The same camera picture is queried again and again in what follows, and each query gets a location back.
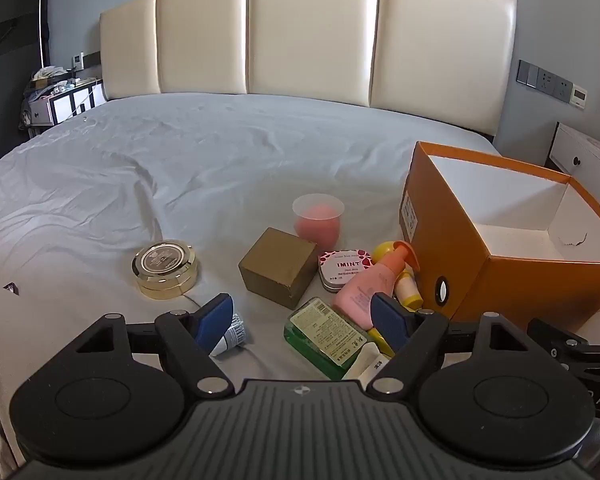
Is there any cream sofa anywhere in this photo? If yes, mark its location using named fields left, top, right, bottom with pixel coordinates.
left=99, top=0, right=518, bottom=138

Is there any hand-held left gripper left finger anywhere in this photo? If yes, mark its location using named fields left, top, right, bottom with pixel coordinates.
left=72, top=294, right=253, bottom=396

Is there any green liquid bottle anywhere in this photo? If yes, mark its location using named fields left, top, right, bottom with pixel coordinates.
left=283, top=296, right=376, bottom=382

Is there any round gold tin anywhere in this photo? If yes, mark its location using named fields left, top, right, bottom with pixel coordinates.
left=131, top=239, right=201, bottom=302

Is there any small white silver-capped tube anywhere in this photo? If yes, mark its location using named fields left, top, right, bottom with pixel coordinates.
left=209, top=311, right=251, bottom=358

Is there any orange cardboard box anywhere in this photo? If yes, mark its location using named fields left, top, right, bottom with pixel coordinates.
left=399, top=141, right=600, bottom=333

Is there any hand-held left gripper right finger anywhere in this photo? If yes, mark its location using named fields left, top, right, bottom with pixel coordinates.
left=367, top=292, right=531, bottom=396

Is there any pink sponge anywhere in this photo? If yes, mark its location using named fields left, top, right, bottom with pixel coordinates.
left=292, top=192, right=346, bottom=253

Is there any white red-patterned mint tin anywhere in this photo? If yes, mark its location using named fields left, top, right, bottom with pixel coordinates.
left=317, top=249, right=376, bottom=293

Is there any black and white nightstand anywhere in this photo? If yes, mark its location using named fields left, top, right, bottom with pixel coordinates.
left=22, top=77, right=107, bottom=136

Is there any pile of small clutter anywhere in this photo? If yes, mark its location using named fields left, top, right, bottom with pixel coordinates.
left=30, top=65, right=76, bottom=96

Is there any white printed tube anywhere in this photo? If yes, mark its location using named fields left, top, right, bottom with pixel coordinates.
left=341, top=344, right=393, bottom=381

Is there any white nightstand with black knob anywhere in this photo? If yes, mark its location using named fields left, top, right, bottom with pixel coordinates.
left=545, top=121, right=600, bottom=218

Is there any yellow bottle with clear cap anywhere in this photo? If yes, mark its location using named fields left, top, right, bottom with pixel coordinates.
left=371, top=242, right=425, bottom=309

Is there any gold cube box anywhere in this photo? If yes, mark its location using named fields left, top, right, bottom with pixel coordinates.
left=238, top=227, right=319, bottom=311

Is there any white thin cord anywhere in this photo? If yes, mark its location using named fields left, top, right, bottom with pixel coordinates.
left=37, top=0, right=48, bottom=68

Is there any grey wall switch panel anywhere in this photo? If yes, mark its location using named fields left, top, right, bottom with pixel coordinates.
left=516, top=59, right=574, bottom=101

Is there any pink bottle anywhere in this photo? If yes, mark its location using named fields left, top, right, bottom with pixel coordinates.
left=331, top=241, right=421, bottom=331

